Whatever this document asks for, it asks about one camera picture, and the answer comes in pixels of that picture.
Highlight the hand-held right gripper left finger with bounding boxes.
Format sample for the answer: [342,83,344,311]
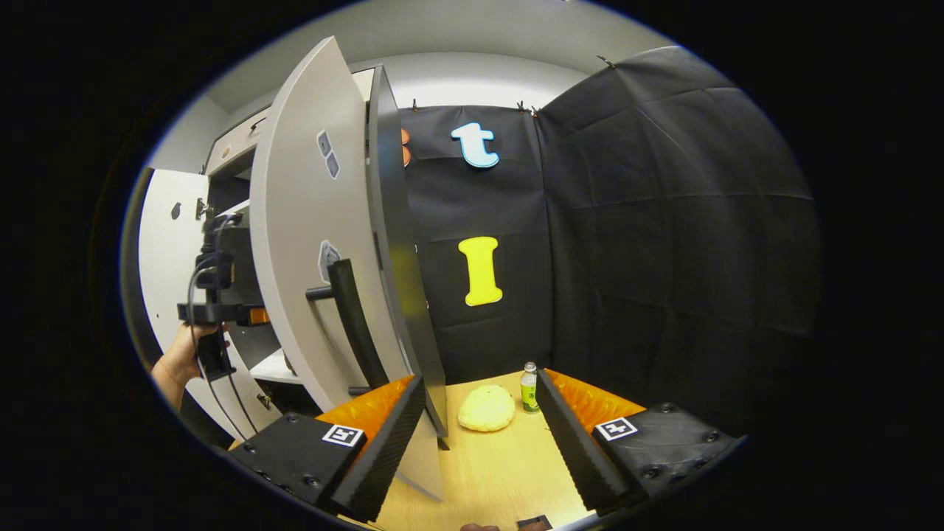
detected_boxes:
[225,374,427,523]

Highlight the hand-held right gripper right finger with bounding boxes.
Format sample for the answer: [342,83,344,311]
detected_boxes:
[535,368,746,517]

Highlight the white shoe cabinet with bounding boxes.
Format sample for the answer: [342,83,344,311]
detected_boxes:
[203,65,451,447]

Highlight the beige cabinet drawer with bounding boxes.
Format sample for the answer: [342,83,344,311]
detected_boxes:
[205,107,272,176]

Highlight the green label plastic bottle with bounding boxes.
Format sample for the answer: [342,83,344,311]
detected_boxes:
[521,361,540,414]

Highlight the pale yellow round bun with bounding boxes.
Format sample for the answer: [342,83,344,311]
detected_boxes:
[457,384,516,433]

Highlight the black backdrop cloth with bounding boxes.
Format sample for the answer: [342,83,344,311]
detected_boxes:
[398,46,823,436]

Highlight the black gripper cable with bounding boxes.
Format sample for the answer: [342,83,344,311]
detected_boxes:
[187,265,260,441]

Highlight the black right door handle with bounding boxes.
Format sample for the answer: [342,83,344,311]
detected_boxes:
[305,258,392,397]

